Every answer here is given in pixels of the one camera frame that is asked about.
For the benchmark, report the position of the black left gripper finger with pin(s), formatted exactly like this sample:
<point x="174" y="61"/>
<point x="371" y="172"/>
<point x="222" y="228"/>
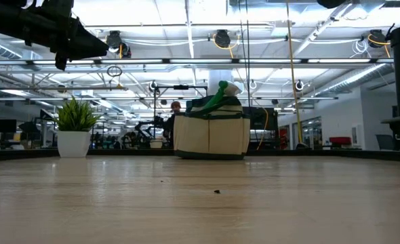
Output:
<point x="84" y="47"/>
<point x="61" y="61"/>

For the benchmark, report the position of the red background object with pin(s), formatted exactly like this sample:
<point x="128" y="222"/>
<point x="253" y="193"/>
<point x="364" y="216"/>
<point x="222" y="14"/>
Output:
<point x="283" y="139"/>

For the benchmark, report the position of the silver ventilation duct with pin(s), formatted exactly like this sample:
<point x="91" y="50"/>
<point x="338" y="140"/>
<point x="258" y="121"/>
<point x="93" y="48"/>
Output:
<point x="356" y="79"/>

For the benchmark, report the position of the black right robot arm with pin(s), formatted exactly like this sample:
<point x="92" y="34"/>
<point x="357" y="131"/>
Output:
<point x="332" y="3"/>

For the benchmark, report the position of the artificial plant in white pot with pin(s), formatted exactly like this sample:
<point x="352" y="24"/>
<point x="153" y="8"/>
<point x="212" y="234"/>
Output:
<point x="74" y="144"/>

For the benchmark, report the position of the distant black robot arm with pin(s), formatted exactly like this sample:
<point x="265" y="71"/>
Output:
<point x="142" y="127"/>

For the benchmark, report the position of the white round container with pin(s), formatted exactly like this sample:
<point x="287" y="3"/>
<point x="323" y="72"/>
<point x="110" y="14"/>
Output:
<point x="156" y="144"/>

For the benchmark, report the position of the beige gardening bag green trim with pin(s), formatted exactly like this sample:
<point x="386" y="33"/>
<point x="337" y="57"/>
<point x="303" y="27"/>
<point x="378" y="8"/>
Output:
<point x="212" y="135"/>

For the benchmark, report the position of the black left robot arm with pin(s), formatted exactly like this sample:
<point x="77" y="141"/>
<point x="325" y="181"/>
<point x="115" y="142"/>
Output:
<point x="0" y="20"/>

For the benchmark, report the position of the red seat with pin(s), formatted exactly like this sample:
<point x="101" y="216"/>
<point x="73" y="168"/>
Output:
<point x="340" y="140"/>

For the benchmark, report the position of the person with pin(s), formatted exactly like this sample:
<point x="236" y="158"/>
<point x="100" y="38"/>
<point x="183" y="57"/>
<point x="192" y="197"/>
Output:
<point x="170" y="128"/>

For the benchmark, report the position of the black background screen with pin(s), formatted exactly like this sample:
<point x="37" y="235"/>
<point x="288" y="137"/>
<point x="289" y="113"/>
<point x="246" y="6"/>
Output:
<point x="262" y="118"/>

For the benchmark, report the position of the green spray bottle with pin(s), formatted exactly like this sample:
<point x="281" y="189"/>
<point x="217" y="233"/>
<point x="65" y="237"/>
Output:
<point x="217" y="96"/>

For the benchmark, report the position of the long ceiling light bar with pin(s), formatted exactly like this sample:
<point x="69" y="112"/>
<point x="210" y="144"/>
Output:
<point x="200" y="61"/>

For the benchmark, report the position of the black aluminium table frame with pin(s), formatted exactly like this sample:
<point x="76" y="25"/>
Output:
<point x="135" y="152"/>

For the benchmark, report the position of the distant dark monitor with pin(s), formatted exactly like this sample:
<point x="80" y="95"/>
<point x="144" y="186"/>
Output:
<point x="3" y="125"/>

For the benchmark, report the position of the white building column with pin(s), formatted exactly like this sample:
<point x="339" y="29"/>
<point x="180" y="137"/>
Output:
<point x="215" y="76"/>

